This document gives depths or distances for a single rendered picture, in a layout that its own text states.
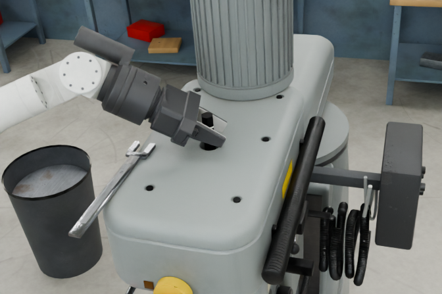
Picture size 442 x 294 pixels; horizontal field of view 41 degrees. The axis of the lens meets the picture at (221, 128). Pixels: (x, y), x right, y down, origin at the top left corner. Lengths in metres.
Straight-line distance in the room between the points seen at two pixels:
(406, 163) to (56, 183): 2.45
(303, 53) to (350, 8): 3.78
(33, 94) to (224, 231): 0.37
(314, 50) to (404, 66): 3.34
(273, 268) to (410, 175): 0.44
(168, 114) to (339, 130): 0.80
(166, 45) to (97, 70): 4.40
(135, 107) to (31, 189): 2.50
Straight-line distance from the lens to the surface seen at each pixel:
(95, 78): 0.95
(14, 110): 1.00
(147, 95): 0.97
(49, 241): 3.38
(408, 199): 1.30
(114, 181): 0.98
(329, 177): 1.39
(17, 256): 3.83
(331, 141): 1.64
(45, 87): 1.05
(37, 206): 3.21
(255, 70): 1.14
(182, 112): 0.98
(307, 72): 1.55
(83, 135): 4.77
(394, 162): 1.29
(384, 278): 3.43
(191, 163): 1.01
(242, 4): 1.08
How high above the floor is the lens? 2.48
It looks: 33 degrees down
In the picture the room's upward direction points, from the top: 5 degrees counter-clockwise
